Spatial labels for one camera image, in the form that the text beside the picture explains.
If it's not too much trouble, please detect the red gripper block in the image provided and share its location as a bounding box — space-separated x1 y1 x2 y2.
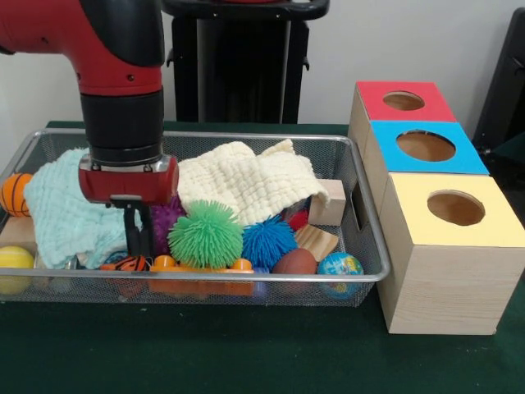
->
78 154 180 258

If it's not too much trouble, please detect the green puffer ball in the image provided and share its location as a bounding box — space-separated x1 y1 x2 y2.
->
167 199 244 270

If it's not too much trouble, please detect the cream waffle cloth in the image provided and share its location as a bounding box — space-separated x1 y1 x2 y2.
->
176 138 336 227

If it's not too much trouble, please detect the shallow clear mesh bin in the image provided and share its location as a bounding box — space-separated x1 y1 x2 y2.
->
0 127 391 309

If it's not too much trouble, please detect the wooden box with three holes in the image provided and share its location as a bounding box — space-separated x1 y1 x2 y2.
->
347 80 525 336

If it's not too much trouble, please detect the purple spiky ball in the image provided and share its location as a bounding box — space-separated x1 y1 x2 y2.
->
149 195 189 255

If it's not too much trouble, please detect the orange black striped ball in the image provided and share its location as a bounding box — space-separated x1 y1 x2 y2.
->
100 254 151 273

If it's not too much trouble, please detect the orange toy brick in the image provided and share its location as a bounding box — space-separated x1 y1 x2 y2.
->
149 254 256 296

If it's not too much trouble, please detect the light blue waffle cloth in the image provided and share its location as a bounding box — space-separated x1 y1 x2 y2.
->
23 148 140 270

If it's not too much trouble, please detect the blue puffer ball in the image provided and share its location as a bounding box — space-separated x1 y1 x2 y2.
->
240 220 299 272

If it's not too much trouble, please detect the small orange basketball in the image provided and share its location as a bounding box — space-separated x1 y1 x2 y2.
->
0 172 34 218

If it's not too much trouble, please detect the brown toy football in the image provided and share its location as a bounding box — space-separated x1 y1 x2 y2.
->
272 248 319 275

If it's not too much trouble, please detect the wooden cube block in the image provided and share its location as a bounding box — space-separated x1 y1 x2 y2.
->
308 179 348 227

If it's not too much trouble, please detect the black robot stand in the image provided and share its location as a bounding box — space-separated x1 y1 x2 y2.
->
162 0 331 124

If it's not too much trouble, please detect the blue globe ball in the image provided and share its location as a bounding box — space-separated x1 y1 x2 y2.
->
317 251 365 299

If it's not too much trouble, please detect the dark green side table cloth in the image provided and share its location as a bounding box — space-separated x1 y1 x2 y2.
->
491 133 525 190

